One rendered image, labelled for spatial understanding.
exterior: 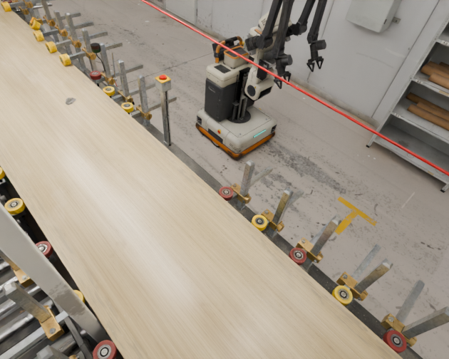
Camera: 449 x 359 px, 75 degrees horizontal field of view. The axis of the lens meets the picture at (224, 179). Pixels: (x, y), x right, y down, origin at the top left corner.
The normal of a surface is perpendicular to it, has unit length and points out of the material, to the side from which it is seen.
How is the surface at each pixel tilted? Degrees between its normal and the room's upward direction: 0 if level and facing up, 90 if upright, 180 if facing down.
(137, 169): 0
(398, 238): 0
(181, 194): 0
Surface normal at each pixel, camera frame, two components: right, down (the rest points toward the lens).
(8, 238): 0.69, 0.59
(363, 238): 0.09, -0.65
